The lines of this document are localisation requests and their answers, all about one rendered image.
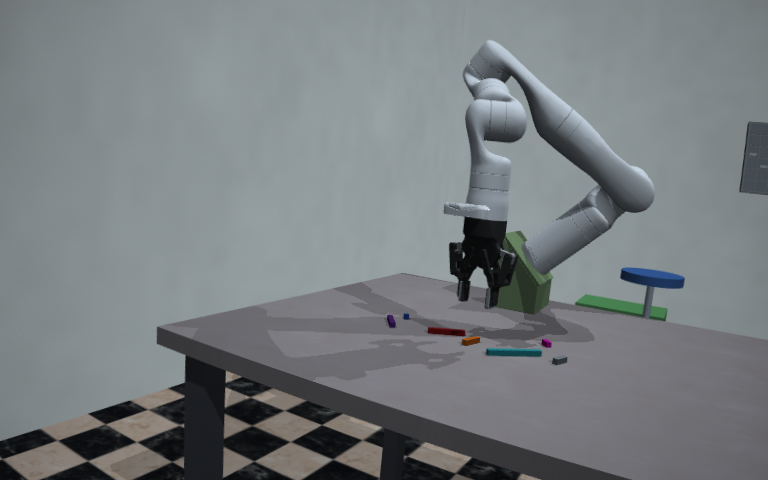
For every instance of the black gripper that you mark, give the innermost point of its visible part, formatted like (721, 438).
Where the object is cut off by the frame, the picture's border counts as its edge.
(489, 247)

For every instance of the turquoise rod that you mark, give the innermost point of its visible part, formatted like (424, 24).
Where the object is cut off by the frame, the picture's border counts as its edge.
(513, 352)

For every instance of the red rod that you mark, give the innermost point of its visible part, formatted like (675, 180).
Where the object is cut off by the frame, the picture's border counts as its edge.
(444, 331)

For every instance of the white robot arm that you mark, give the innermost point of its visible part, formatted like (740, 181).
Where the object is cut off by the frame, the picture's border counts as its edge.
(566, 131)

